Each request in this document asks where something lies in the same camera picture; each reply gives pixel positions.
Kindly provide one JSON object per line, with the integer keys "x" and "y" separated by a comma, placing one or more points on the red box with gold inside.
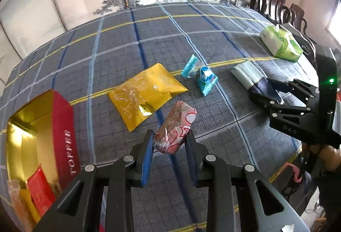
{"x": 65, "y": 125}

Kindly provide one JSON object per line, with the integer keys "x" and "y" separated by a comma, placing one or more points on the teal candy packet white label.
{"x": 206, "y": 80}

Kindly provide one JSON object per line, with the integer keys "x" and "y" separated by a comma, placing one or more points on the dark wooden chair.
{"x": 299, "y": 16}
{"x": 266, "y": 3}

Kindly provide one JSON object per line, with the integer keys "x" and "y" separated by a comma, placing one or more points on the teal and clear candy packet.
{"x": 190, "y": 68}

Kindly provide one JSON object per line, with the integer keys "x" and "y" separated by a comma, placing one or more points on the large yellow snack packet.
{"x": 143, "y": 93}

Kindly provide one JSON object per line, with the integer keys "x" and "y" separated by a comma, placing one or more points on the red snack packet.
{"x": 40, "y": 192}

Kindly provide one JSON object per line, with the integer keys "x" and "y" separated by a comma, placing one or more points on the small yellow snack packet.
{"x": 26, "y": 202}

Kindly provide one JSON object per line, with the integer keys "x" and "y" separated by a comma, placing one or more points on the green tissue pack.
{"x": 279, "y": 43}

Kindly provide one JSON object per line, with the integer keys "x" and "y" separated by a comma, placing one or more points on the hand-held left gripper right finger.
{"x": 193, "y": 157}

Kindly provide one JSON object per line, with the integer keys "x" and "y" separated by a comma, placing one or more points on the person's right hand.
{"x": 329, "y": 157}

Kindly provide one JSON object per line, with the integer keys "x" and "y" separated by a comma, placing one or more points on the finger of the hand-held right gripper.
{"x": 277, "y": 111}
{"x": 293, "y": 87}

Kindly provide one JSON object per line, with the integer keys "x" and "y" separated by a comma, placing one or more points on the clear orange snack packet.
{"x": 16, "y": 202}

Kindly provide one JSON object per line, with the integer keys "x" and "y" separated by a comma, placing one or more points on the grey plaid tablecloth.
{"x": 170, "y": 35}

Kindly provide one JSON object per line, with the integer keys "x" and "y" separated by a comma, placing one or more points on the navy and silver snack packet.
{"x": 247, "y": 75}

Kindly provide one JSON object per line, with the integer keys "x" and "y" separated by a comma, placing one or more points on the pink patterned snack packet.
{"x": 175, "y": 125}

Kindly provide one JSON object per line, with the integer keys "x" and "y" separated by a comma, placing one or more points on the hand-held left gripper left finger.
{"x": 147, "y": 160}

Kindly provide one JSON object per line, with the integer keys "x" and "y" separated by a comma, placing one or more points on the pink carabiner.
{"x": 293, "y": 172}

